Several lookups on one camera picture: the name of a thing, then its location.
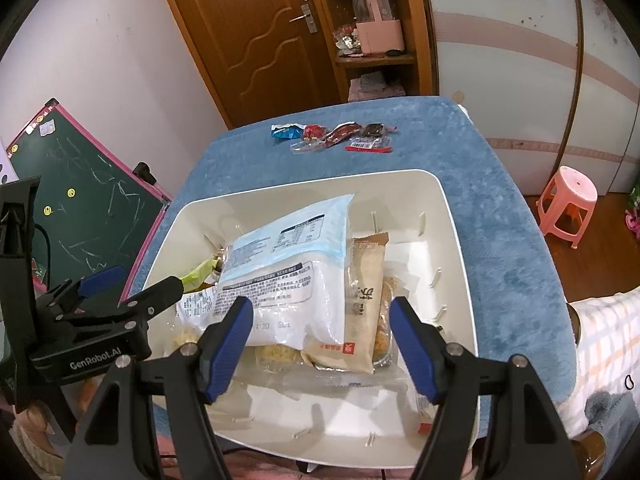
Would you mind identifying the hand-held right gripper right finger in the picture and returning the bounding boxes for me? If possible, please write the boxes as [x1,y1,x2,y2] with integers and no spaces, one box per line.
[389,296,581,480]

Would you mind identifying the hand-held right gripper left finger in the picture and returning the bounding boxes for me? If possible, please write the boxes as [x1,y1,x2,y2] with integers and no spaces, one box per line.
[62,296,255,480]

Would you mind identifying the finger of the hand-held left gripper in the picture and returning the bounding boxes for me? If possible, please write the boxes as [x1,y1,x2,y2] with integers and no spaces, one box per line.
[47,266,126,313]
[117,276,185,323]

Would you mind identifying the brown cracker packet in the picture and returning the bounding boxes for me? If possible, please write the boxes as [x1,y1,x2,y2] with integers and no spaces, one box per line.
[302,232,391,375]

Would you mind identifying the white plastic bin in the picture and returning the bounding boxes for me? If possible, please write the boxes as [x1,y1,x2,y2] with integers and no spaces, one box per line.
[135,169,481,471]

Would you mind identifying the large white blue bag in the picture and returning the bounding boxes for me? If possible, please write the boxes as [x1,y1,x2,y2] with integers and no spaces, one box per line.
[215,192,356,351]

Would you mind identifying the person's left forearm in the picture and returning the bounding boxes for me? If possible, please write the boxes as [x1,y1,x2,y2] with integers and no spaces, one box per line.
[10,430,68,478]

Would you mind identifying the person's left hand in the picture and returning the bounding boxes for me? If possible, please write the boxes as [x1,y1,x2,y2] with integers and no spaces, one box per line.
[14,402,59,439]

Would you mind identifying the orange brown pastry packet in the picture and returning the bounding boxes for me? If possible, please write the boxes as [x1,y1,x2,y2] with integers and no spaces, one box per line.
[372,279,397,362]

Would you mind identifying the green snack packet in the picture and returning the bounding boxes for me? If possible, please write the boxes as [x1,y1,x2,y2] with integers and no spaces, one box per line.
[180,255,223,293]

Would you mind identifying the clear bag of white puffs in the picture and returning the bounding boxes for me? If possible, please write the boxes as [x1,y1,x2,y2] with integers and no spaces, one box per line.
[255,342,308,376]

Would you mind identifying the black easel knob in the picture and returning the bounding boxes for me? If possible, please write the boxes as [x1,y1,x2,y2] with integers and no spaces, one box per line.
[133,161,157,187]

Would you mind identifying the blue plush blanket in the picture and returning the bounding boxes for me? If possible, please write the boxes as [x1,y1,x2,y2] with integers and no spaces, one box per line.
[127,95,576,463]

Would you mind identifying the brown rounded object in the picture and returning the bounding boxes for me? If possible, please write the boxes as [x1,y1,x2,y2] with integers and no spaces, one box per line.
[570,430,607,480]

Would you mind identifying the small blue snack packet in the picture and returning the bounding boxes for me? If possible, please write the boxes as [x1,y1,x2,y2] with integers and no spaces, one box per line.
[270,124,307,145]

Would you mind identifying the pink plastic stool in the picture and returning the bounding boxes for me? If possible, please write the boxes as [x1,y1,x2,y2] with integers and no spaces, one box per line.
[536,166,598,250]

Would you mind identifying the dark snack packet red strip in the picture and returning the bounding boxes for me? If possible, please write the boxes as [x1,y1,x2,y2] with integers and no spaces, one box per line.
[345,122,398,153]

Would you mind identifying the pink green toy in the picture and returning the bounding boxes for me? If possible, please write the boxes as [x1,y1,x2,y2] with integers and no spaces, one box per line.
[624,180,640,233]

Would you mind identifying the folded clothes pile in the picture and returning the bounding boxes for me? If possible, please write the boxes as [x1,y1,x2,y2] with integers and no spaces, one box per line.
[347,72,406,103]

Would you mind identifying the brown wooden door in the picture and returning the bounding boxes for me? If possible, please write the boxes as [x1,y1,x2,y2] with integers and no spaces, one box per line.
[150,0,351,128]

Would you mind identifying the pale wardrobe pink stripes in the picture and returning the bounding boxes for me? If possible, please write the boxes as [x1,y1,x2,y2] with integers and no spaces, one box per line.
[417,0,640,196]

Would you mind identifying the shiny wrappers pile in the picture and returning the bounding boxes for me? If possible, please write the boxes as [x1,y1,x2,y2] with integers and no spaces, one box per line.
[334,25,364,58]

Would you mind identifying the pink container clear dome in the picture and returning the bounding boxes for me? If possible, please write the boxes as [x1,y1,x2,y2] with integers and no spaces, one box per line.
[352,0,405,56]

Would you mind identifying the brown wooden shelf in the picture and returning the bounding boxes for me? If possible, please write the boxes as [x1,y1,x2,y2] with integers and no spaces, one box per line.
[307,0,436,103]

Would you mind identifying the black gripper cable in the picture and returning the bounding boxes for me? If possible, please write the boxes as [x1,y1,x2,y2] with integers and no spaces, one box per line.
[33,224,54,283]

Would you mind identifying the green chalkboard pink frame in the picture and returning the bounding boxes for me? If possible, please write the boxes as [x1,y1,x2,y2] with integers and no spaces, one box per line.
[5,99,173,291]

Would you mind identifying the metal door handle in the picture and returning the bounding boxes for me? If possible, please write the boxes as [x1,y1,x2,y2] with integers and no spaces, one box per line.
[289,4,318,35]

